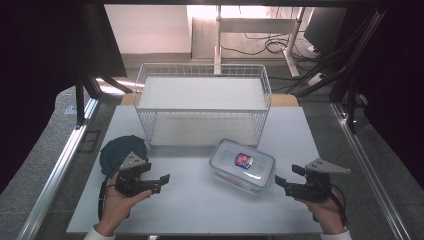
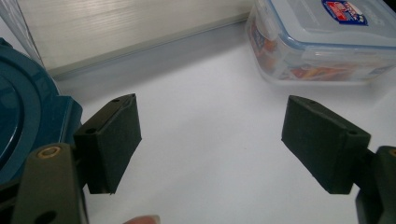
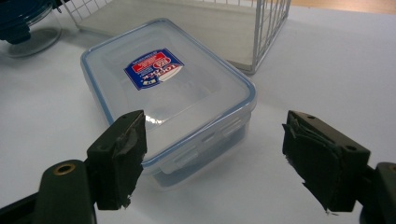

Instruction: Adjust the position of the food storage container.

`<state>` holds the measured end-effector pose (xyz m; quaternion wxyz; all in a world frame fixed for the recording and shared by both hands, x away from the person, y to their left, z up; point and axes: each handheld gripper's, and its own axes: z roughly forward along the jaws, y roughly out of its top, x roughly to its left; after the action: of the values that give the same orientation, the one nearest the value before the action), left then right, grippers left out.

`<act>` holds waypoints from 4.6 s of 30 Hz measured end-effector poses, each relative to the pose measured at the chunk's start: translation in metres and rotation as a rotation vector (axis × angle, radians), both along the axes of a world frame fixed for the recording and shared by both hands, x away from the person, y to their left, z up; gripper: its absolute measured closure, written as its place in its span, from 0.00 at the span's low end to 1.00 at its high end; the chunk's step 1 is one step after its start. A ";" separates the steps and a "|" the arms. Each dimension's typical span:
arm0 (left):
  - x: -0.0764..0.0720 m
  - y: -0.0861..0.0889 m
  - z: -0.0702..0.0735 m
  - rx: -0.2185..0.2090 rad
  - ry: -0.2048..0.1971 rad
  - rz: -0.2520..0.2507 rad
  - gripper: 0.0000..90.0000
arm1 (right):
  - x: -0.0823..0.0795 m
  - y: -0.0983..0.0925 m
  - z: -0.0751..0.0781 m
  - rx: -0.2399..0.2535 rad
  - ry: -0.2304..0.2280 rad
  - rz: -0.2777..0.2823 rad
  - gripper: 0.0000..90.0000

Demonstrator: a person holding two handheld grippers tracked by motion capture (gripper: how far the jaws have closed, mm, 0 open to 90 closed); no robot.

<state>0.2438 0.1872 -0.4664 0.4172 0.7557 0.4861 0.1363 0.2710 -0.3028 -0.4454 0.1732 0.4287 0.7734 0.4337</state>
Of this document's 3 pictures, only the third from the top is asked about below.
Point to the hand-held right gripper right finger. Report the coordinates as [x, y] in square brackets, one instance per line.
[323, 161]

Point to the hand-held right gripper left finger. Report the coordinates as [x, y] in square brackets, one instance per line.
[112, 168]

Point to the clear rectangular container blue seal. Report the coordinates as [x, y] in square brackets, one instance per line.
[174, 93]

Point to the round container dark blue lid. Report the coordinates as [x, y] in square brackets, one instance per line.
[21, 34]

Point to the wooden board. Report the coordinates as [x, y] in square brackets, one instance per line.
[348, 5]

